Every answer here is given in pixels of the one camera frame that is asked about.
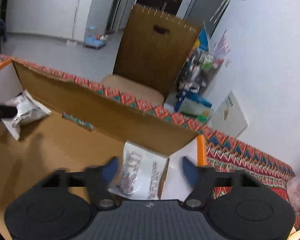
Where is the white mop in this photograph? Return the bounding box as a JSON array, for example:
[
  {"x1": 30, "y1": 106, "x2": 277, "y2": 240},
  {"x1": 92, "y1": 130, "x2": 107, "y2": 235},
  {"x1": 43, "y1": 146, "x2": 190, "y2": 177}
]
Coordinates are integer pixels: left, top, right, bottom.
[{"x1": 66, "y1": 0, "x2": 80, "y2": 46}]

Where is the white leaning board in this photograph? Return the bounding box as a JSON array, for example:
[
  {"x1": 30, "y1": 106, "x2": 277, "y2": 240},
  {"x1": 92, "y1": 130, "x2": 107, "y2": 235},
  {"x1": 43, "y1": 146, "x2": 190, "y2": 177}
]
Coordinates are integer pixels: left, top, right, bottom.
[{"x1": 210, "y1": 91, "x2": 248, "y2": 138}]

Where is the blue pet food bowl stand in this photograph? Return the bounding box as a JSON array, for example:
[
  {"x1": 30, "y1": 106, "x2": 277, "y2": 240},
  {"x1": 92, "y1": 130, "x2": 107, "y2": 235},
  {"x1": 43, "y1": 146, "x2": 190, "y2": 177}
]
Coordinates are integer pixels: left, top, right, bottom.
[{"x1": 83, "y1": 34, "x2": 108, "y2": 49}]

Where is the cluttered wire storage rack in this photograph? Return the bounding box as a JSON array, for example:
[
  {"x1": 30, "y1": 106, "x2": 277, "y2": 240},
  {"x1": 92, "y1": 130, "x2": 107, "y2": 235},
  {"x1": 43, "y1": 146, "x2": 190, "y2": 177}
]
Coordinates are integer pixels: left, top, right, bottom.
[{"x1": 175, "y1": 29, "x2": 230, "y2": 95}]

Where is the white silver snack packet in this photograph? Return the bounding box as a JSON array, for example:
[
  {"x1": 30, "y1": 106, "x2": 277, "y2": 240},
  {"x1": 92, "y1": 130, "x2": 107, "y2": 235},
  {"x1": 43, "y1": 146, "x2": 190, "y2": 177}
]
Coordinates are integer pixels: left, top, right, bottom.
[{"x1": 2, "y1": 90, "x2": 51, "y2": 140}]

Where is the red cardboard snack box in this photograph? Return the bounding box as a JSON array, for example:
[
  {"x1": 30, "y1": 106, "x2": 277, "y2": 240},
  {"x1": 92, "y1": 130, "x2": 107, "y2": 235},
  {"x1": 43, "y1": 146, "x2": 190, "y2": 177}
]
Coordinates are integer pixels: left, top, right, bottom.
[{"x1": 0, "y1": 59, "x2": 208, "y2": 240}]

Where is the colourful patterned tablecloth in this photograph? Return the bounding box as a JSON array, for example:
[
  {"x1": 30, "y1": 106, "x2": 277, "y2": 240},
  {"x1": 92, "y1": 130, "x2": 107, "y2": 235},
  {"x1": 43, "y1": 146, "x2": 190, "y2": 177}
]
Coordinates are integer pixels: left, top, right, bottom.
[{"x1": 0, "y1": 52, "x2": 300, "y2": 240}]

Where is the grey refrigerator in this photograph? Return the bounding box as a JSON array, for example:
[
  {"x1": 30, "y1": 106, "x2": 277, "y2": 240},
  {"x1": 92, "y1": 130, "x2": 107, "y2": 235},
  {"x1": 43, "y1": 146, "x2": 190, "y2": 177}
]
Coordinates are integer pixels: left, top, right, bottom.
[{"x1": 184, "y1": 0, "x2": 230, "y2": 36}]

